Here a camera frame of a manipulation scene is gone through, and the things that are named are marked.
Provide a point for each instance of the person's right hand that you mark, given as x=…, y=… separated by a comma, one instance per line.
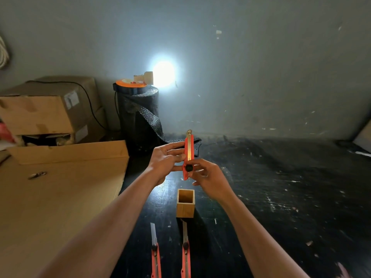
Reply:
x=210, y=182

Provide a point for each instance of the person's left hand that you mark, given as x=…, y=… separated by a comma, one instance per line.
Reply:
x=162, y=165

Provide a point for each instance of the person's left middle finger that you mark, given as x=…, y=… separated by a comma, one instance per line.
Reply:
x=179, y=151

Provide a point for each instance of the person's right thumb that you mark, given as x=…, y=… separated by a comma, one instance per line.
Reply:
x=192, y=178

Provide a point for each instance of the person's left thumb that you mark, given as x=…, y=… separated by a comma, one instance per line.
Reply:
x=177, y=168

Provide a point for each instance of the red utility knife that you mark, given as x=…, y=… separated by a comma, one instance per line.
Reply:
x=155, y=254
x=188, y=154
x=185, y=254

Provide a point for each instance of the person's left forearm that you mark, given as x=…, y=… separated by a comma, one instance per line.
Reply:
x=95, y=234

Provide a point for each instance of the person's right forearm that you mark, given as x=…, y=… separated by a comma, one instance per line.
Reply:
x=260, y=243

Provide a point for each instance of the square wooden holder box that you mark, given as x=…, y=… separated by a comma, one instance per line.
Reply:
x=185, y=204

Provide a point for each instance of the black bubble wrap roll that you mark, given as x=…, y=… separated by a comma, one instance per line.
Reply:
x=140, y=118

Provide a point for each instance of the bright work lamp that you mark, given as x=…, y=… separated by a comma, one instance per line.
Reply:
x=158, y=74

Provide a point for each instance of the cardboard box with white label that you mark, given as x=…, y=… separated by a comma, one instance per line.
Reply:
x=89, y=125

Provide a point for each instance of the flat cardboard sheet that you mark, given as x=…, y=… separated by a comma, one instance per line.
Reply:
x=58, y=205

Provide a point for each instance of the small metal clip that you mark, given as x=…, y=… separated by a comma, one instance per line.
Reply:
x=37, y=175

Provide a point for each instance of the large cardboard box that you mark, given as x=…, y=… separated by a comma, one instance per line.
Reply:
x=43, y=107

